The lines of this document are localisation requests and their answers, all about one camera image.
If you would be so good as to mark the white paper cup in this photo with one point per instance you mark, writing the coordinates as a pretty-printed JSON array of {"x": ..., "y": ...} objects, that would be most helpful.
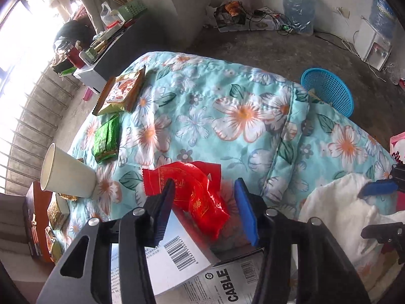
[{"x": 69, "y": 174}]

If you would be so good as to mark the white barcode box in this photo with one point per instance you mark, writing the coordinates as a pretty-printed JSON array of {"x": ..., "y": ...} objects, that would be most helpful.
[{"x": 186, "y": 259}]

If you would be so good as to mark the green plastic basket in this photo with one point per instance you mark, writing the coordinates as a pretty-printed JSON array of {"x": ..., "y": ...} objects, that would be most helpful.
[{"x": 131, "y": 9}]

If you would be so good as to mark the red snack bag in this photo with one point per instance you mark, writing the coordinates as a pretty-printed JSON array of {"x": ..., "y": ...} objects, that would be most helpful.
[{"x": 189, "y": 196}]

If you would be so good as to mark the empty clear water jug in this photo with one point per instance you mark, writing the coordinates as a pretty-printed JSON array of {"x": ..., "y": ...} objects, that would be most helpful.
[{"x": 297, "y": 9}]

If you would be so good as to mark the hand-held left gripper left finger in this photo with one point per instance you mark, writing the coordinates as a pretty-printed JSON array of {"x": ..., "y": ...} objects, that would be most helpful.
[{"x": 164, "y": 215}]

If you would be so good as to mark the brown snack packet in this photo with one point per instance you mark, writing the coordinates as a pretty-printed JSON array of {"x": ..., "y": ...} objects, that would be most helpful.
[{"x": 121, "y": 91}]

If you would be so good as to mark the wall socket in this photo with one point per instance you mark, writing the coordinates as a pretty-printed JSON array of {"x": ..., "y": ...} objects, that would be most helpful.
[{"x": 344, "y": 12}]

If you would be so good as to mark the metal window railing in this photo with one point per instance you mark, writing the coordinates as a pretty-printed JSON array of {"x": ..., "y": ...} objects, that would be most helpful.
[{"x": 44, "y": 104}]

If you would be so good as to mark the red thermos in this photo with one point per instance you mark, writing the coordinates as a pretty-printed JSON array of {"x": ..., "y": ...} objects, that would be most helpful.
[{"x": 76, "y": 57}]

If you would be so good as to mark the grey cabinet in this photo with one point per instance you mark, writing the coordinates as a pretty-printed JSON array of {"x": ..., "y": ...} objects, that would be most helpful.
[{"x": 133, "y": 47}]

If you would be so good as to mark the yellow green snack box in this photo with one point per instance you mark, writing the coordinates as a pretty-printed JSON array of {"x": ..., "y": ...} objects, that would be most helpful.
[{"x": 58, "y": 212}]

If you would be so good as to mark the shiny green packet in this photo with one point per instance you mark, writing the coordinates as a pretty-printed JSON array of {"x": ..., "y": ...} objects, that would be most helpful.
[{"x": 106, "y": 139}]

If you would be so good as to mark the green white box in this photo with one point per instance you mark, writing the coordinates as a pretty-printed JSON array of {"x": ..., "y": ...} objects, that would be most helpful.
[{"x": 90, "y": 57}]

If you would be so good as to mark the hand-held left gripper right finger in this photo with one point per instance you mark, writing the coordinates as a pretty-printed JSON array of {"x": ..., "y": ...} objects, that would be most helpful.
[{"x": 245, "y": 212}]

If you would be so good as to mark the floral teal blanket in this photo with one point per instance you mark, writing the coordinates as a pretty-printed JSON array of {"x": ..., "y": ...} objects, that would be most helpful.
[{"x": 221, "y": 101}]

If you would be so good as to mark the red-brown cardboard box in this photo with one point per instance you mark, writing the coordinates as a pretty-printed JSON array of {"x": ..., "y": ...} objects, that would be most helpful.
[{"x": 33, "y": 221}]

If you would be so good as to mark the black backpack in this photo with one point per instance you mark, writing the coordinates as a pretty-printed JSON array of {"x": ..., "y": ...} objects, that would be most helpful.
[{"x": 72, "y": 31}]

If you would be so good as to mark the blue water jug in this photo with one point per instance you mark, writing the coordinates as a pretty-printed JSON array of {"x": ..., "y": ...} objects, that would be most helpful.
[{"x": 381, "y": 12}]

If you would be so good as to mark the small white plastic bag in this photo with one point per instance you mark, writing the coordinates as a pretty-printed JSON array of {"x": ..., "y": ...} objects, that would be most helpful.
[{"x": 107, "y": 12}]

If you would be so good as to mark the white water dispenser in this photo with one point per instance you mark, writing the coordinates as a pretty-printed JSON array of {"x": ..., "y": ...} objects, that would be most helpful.
[{"x": 370, "y": 41}]

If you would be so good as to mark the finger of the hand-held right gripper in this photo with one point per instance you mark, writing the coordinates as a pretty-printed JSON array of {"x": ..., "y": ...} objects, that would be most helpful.
[
  {"x": 376, "y": 188},
  {"x": 383, "y": 232}
]

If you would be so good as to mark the grey printed carton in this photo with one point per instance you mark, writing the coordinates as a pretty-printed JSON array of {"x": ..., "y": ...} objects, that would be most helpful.
[{"x": 218, "y": 285}]

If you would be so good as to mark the small pink cup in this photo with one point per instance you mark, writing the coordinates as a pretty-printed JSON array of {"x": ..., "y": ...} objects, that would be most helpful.
[{"x": 87, "y": 95}]

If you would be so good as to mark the blue plastic basket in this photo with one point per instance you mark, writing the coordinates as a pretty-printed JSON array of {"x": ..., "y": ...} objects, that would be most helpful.
[{"x": 329, "y": 85}]

